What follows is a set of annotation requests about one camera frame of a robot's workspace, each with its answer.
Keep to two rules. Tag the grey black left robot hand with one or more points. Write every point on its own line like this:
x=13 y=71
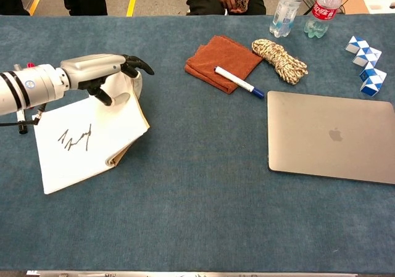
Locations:
x=89 y=70

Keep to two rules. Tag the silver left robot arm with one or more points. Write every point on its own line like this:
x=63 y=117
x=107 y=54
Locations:
x=34 y=85

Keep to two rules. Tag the blue white snake puzzle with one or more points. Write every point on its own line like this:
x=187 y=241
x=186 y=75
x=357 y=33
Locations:
x=365 y=53

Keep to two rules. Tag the yellow spiral notebook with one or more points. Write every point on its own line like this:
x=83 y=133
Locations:
x=71 y=166

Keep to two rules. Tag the folded orange cloth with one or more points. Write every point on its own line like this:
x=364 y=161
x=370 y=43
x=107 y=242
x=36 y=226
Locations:
x=222 y=55

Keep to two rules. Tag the smartphone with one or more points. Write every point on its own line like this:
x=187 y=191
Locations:
x=241 y=1

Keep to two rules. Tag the closed grey laptop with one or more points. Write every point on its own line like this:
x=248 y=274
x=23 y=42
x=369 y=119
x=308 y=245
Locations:
x=327 y=135

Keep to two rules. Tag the blue whiteboard marker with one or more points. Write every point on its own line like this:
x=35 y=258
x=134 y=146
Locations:
x=234 y=79

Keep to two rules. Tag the black whiteboard marker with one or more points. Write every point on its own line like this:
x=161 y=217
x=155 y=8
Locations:
x=22 y=128

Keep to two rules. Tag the clear blue-label water bottle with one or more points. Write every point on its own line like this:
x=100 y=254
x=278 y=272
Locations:
x=285 y=11

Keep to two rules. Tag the clear red-label plastic bottle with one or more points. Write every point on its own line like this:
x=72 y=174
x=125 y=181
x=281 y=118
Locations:
x=322 y=10

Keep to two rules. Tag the blue felt table mat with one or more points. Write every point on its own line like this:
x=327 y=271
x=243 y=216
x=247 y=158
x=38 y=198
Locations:
x=197 y=212

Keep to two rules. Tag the yellow floor tape strip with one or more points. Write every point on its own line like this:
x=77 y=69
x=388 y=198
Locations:
x=132 y=1

